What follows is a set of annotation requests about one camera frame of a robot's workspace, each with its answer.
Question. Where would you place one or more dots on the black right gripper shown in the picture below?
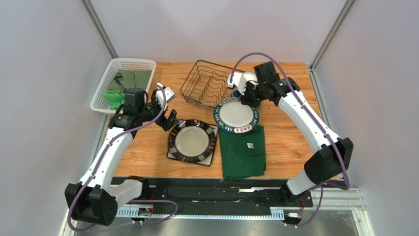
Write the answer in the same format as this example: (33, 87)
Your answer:
(248, 96)

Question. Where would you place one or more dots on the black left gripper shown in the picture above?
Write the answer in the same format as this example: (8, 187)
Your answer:
(166, 124)

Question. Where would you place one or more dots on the round black rimmed plate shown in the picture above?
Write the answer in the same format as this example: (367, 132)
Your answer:
(192, 140)

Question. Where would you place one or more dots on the round green rimmed plate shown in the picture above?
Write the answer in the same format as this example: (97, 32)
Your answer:
(234, 117)

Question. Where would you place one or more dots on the square floral ceramic plate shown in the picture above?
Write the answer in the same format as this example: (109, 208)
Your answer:
(209, 160)

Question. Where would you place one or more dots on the white ribbed bowl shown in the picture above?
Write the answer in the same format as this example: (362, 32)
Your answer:
(250, 76)

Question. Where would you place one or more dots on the dark blue ceramic mug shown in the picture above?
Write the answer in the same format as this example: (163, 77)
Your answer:
(235, 94)

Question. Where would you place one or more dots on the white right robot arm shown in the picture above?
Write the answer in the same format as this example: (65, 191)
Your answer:
(331, 153)

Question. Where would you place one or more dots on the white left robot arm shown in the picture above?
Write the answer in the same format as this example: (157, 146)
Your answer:
(92, 201)

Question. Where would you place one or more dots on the bright green cloth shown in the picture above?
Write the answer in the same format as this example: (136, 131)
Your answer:
(115, 98)

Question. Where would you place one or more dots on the folded dark green t-shirt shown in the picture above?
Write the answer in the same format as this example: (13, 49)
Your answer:
(243, 155)

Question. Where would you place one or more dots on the olive green cloth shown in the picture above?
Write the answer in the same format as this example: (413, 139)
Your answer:
(128, 79)

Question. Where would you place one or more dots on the white plastic basket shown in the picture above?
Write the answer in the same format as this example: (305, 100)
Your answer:
(98, 102)

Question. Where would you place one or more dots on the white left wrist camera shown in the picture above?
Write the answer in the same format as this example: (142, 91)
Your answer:
(164, 95)

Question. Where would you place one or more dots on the grey wire dish rack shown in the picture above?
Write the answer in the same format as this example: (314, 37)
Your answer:
(206, 84)

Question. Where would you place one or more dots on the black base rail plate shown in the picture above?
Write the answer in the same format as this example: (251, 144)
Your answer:
(212, 196)

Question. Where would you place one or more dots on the aluminium front rail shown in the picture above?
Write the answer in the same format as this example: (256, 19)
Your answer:
(326, 199)

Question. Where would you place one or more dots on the aluminium frame post left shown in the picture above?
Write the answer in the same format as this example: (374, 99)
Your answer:
(91, 12)

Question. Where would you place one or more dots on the aluminium frame post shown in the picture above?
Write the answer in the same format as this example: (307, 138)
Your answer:
(91, 12)
(321, 67)

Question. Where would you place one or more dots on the aluminium frame post right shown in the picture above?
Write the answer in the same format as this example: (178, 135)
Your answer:
(321, 67)

